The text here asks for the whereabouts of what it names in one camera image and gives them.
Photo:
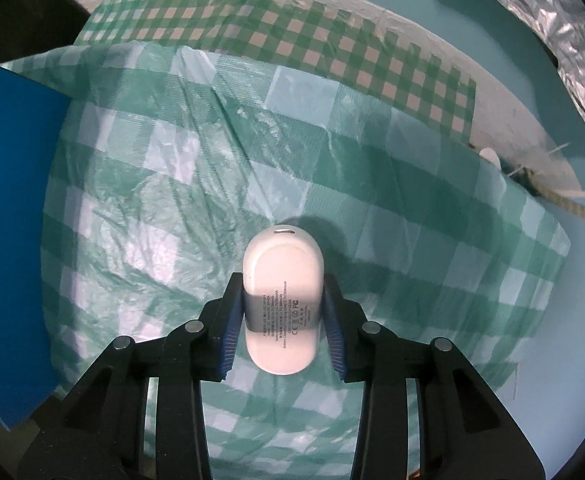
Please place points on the white oval power bank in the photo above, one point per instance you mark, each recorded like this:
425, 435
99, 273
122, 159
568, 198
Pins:
282, 270

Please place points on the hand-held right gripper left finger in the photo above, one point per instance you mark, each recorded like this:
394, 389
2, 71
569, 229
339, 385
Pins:
230, 330

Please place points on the silver foil curtain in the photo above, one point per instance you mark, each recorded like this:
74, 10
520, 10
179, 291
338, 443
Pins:
572, 50

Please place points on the small-check green cloth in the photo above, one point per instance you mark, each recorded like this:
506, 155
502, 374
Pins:
272, 35

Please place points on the small white cap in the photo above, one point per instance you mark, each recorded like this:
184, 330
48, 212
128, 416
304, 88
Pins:
490, 156

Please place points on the green checked plastic tablecloth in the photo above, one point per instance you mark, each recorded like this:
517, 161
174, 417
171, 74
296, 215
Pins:
172, 185

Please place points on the blue cardboard box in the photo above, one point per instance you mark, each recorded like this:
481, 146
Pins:
7, 210

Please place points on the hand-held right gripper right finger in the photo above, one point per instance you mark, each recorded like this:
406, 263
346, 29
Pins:
333, 335

